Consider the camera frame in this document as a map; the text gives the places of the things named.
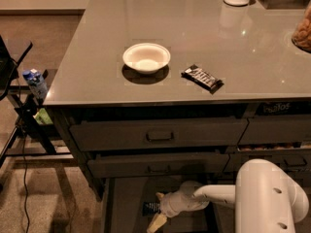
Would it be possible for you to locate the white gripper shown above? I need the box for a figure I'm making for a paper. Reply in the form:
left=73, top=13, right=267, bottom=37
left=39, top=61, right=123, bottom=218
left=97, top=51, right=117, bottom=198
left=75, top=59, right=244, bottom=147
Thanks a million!
left=147, top=181, right=209, bottom=233

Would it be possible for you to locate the blue rxbar blueberry bar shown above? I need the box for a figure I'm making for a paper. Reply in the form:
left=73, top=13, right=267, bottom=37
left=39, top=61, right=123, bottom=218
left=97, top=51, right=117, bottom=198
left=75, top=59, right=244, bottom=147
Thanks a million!
left=142, top=202, right=160, bottom=216

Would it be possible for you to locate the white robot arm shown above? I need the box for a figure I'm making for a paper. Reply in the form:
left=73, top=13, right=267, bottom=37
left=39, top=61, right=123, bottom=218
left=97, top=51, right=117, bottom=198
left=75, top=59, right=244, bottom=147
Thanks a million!
left=147, top=159, right=309, bottom=233

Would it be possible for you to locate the open bottom left drawer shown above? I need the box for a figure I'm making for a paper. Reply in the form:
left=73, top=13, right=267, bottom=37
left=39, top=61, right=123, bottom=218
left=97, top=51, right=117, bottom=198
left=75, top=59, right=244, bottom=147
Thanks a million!
left=102, top=176, right=223, bottom=233

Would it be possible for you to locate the middle left drawer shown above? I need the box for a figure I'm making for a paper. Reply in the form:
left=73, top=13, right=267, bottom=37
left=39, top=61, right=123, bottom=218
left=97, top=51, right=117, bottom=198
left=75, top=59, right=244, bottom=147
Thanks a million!
left=86, top=152, right=229, bottom=179

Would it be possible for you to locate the top left drawer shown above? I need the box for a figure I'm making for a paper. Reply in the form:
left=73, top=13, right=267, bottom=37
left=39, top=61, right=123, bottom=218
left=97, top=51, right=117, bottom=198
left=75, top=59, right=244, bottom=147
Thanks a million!
left=70, top=117, right=248, bottom=151

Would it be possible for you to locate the middle right drawer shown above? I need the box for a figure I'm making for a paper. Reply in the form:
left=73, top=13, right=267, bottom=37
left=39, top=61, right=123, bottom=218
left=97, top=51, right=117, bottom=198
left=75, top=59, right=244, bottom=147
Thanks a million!
left=224, top=149, right=311, bottom=176

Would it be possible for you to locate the top right drawer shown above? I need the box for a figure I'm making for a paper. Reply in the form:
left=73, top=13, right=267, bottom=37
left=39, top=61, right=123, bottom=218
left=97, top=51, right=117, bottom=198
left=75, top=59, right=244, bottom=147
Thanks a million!
left=239, top=115, right=311, bottom=145

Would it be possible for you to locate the dark wrapped snack bar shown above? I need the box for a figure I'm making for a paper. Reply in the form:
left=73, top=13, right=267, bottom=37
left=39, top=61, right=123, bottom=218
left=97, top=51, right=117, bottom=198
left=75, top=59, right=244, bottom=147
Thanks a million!
left=181, top=65, right=224, bottom=93

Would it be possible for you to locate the green packet on cart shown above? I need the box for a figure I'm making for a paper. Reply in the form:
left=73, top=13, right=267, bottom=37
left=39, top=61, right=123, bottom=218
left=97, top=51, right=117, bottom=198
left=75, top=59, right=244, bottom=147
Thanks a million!
left=34, top=108, right=52, bottom=125

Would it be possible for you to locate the white paper bowl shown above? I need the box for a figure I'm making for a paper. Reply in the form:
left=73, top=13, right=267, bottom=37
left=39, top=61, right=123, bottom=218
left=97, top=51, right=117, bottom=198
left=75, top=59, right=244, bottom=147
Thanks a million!
left=122, top=43, right=171, bottom=75

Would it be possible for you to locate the black cart stand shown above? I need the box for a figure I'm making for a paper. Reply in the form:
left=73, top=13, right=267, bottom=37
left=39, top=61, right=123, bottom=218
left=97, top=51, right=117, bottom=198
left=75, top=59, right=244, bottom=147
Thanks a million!
left=0, top=40, right=69, bottom=165

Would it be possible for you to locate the blue capped plastic bottle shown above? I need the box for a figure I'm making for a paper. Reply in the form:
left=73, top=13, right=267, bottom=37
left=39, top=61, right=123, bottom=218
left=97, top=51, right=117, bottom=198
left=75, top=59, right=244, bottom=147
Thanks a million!
left=22, top=69, right=48, bottom=100

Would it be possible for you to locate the black power cable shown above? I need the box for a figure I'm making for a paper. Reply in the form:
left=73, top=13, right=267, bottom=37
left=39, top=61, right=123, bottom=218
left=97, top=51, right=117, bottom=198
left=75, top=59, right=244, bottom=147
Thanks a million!
left=13, top=58, right=32, bottom=233

